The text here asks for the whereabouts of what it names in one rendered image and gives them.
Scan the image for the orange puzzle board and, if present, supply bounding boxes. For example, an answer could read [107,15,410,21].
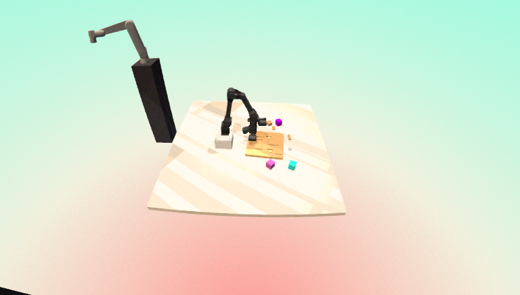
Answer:
[245,131,284,160]

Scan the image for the teal cube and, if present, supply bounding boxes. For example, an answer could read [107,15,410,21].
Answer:
[288,160,297,171]

